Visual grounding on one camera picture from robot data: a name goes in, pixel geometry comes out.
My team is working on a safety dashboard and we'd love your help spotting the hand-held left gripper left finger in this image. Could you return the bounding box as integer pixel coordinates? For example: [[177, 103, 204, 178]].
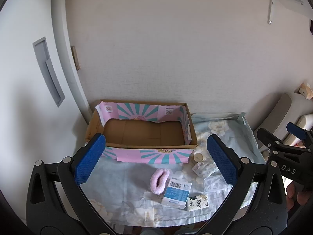
[[26, 133, 116, 235]]

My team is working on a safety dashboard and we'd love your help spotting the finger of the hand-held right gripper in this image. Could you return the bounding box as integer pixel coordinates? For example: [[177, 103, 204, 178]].
[[257, 127, 309, 152], [286, 122, 313, 141]]

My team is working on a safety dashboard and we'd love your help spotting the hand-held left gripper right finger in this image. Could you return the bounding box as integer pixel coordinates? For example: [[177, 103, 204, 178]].
[[196, 134, 288, 235]]

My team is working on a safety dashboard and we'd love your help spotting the white patterned diaper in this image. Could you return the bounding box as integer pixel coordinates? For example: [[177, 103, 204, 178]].
[[192, 161, 216, 178]]

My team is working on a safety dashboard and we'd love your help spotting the blue and white carton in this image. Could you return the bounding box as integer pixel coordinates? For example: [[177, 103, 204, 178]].
[[161, 179, 192, 210]]

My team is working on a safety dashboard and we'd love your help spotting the cardboard box with pink print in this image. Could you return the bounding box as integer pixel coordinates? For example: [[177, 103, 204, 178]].
[[85, 99, 198, 164]]

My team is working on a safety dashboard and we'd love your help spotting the person's right hand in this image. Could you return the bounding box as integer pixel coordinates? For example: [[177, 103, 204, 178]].
[[285, 181, 313, 209]]

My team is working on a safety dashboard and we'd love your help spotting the beige sofa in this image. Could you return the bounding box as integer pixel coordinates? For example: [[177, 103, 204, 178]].
[[281, 92, 313, 147]]

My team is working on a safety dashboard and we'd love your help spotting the grey cushion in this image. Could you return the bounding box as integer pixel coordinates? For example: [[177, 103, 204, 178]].
[[254, 92, 292, 150]]

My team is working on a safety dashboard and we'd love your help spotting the clear plastic bag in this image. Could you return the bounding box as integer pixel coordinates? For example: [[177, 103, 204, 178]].
[[204, 174, 233, 194]]

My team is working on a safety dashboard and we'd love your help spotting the wooden figurine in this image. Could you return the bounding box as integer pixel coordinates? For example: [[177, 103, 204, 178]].
[[298, 82, 313, 99]]

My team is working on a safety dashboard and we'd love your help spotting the light blue floral blanket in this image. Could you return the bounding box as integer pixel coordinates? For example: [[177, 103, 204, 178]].
[[79, 113, 267, 228]]

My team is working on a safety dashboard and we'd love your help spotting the patterned tissue packet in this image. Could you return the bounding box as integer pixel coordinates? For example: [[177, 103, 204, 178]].
[[188, 193, 209, 212]]

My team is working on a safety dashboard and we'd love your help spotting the pink fuzzy sock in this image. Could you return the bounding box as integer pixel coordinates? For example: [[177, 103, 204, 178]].
[[150, 168, 170, 195]]

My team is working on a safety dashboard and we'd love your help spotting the white door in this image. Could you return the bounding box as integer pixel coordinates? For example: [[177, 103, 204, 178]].
[[0, 0, 94, 201]]

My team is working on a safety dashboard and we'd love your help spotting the wooden door strike plate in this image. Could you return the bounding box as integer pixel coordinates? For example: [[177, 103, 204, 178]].
[[71, 46, 81, 71]]

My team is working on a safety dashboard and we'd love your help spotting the grey recessed door handle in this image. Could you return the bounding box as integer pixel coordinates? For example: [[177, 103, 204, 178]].
[[32, 37, 66, 107]]

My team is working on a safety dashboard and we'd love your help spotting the white wall bracket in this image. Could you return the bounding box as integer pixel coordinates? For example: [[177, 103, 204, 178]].
[[267, 0, 305, 25]]

